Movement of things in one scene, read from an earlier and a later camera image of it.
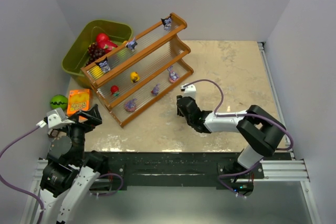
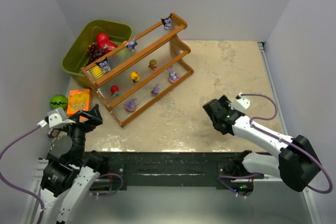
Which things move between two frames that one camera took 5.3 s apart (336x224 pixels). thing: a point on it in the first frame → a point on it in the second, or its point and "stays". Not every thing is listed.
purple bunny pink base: (173, 76) stays
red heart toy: (114, 90) stays
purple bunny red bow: (156, 89) stays
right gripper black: (188, 108) → (213, 107)
